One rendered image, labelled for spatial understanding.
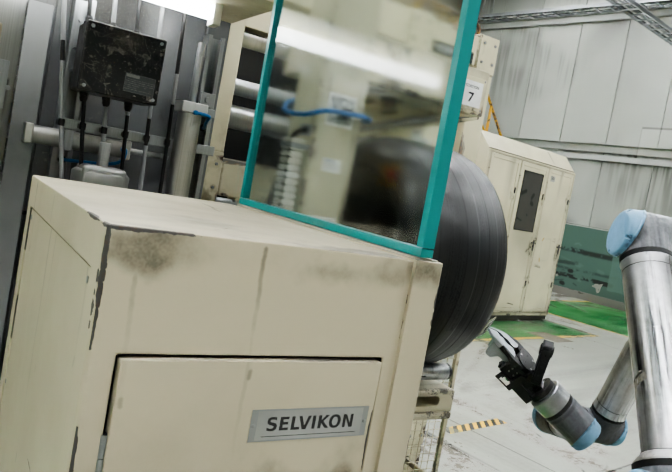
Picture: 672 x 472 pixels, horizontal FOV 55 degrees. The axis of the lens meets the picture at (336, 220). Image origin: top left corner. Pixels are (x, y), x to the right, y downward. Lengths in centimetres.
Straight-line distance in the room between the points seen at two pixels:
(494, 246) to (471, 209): 11
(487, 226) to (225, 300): 103
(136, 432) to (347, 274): 27
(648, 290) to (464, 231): 41
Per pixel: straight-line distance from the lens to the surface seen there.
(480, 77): 218
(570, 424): 178
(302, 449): 76
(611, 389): 189
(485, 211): 161
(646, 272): 157
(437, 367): 177
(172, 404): 67
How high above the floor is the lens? 134
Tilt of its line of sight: 3 degrees down
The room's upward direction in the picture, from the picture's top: 10 degrees clockwise
